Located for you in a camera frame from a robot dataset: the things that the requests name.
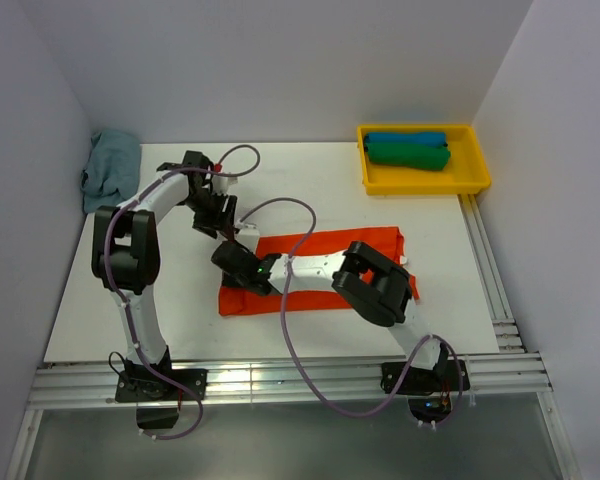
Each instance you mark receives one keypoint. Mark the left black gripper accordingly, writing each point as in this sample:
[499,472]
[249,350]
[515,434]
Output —
[223,222]

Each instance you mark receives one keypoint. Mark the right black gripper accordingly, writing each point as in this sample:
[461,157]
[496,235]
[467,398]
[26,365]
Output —
[231,282]

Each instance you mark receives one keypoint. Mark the orange t shirt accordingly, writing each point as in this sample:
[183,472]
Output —
[239,302]

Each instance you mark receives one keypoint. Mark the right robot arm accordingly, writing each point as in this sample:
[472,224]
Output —
[375,287]

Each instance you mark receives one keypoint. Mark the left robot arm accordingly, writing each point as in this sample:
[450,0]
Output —
[126,254]

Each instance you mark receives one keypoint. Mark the grey-blue crumpled t shirt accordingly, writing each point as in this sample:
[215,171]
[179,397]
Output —
[112,172]

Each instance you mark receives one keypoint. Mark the yellow plastic tray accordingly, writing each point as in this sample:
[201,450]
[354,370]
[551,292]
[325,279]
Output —
[465,173]

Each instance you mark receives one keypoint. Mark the green rolled t shirt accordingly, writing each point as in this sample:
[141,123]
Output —
[409,155]

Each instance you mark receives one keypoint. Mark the blue rolled t shirt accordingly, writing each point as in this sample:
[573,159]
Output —
[427,138]

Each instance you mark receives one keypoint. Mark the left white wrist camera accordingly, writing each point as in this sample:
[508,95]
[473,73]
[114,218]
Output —
[222,183]

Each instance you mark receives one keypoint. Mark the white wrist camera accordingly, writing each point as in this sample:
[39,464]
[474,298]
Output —
[222,183]
[247,235]

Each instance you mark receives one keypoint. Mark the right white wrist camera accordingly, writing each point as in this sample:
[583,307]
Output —
[247,235]

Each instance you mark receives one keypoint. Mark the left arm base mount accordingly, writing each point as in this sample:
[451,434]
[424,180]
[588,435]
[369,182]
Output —
[159,402]

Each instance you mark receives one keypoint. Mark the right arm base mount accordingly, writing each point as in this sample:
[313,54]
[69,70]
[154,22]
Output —
[430,392]

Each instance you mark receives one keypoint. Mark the aluminium rail frame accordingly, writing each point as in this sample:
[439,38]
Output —
[513,370]

